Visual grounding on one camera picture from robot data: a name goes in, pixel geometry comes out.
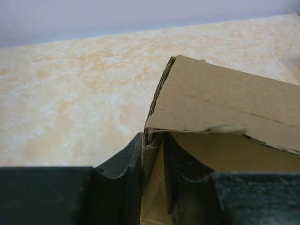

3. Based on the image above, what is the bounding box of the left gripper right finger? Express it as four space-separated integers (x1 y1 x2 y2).
163 133 300 225

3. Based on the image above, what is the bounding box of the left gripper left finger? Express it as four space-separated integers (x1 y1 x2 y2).
0 133 143 225

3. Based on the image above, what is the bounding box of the brown cardboard box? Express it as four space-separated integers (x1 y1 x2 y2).
141 55 300 225

